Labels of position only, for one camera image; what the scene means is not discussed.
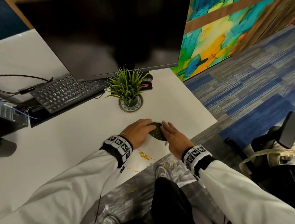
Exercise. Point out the patterned round saucer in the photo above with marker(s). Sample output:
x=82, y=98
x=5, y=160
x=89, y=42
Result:
x=123, y=108

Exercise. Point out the person's right forearm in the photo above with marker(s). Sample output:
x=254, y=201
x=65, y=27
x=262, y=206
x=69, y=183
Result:
x=242, y=196

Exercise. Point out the small black labelled adapter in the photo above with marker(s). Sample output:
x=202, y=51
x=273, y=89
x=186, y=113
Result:
x=26, y=90

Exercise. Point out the black monitor with red-striped stand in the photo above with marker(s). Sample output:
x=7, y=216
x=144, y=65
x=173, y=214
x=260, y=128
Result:
x=103, y=34

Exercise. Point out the person's silver shoe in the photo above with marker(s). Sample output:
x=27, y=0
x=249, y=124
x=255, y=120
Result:
x=161, y=172
x=110, y=219

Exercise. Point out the clear plastic floor sheet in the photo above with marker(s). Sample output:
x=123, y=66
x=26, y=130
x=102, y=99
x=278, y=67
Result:
x=129, y=198

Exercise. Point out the grassy green plant dark pot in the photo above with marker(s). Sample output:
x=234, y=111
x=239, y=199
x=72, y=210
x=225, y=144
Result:
x=126, y=85

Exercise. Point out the black computer mouse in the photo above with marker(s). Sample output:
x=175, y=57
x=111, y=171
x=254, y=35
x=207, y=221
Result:
x=148, y=77

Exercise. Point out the yellow and green cleaning cloth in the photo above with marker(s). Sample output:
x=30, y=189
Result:
x=156, y=132

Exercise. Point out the black desktop computer tower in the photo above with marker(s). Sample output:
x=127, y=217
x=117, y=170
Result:
x=11, y=122

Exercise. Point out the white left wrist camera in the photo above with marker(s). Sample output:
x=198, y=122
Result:
x=122, y=169

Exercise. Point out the left marker wristband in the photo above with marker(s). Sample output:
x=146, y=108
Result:
x=117, y=147

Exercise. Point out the person's left hand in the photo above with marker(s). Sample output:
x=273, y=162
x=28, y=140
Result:
x=137, y=133

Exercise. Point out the bushy green plant grey pot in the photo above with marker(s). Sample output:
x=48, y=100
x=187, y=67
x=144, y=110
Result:
x=8, y=148

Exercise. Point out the person's right hand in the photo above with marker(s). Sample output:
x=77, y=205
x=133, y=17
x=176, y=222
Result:
x=176, y=143

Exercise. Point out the white partition panel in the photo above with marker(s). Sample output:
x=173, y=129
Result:
x=27, y=57

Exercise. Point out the black keyboard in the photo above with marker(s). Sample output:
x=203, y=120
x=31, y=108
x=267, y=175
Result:
x=64, y=94

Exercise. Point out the person's black trousers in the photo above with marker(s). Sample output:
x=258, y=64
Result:
x=170, y=203

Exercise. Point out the person's left forearm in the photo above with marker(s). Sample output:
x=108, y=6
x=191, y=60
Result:
x=57, y=191

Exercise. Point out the marker wristband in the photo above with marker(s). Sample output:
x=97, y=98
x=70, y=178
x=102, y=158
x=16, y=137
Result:
x=196, y=158
x=117, y=147

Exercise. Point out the black office chair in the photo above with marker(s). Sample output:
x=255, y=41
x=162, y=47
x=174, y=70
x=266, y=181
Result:
x=276, y=180

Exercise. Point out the person's silver left shoe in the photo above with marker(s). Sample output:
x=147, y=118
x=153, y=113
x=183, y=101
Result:
x=110, y=219

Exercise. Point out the beige tote bag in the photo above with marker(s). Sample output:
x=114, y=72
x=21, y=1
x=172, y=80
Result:
x=272, y=157

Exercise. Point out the person's silver right shoe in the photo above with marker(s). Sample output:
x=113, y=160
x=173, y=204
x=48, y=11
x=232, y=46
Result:
x=161, y=172

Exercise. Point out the right marker wristband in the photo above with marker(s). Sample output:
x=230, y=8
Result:
x=196, y=158

